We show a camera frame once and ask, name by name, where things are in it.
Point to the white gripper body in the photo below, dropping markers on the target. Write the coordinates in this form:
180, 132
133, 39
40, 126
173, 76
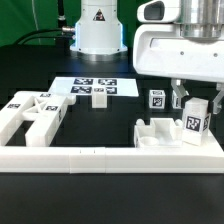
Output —
160, 50

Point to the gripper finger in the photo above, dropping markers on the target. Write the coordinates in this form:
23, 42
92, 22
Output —
217, 101
178, 87

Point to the white chair seat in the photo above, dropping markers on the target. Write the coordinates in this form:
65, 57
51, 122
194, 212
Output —
160, 132

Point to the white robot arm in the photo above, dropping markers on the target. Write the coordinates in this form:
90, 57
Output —
99, 33

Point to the small white marker block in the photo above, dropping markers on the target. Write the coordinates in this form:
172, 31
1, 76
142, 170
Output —
99, 97

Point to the white marker base sheet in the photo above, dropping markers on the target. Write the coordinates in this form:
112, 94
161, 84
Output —
85, 86

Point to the white U-shaped obstacle frame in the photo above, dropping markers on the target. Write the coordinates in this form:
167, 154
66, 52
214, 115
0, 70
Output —
206, 158

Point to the white chair back frame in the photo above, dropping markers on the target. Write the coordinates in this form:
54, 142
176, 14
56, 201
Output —
44, 110

